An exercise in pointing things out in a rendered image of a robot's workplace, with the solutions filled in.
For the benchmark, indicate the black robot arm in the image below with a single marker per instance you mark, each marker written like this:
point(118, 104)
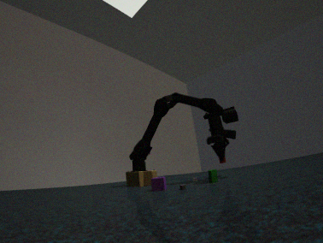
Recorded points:
point(142, 148)

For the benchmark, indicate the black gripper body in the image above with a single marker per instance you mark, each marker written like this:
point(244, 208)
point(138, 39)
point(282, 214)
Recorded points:
point(216, 137)

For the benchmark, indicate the purple cube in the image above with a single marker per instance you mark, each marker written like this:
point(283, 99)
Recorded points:
point(158, 184)

